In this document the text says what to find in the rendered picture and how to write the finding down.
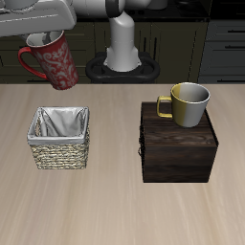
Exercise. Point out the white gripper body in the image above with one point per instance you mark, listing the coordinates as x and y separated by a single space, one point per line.
38 19

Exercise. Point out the red patterned mug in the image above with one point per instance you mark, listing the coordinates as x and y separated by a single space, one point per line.
59 65

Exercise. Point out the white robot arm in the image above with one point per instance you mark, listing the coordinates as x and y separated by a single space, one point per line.
122 48

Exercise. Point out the woven basket with white liner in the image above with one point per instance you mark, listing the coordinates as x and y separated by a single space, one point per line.
59 150

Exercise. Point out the yellow and white mug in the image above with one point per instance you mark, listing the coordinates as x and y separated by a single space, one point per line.
188 108

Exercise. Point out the dark kitchen cupboards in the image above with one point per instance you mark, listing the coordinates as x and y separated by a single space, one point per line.
178 48

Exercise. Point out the dark wooden cabinet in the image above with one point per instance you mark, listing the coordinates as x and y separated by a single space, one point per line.
178 153

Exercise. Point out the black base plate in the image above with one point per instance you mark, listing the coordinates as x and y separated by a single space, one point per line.
95 71

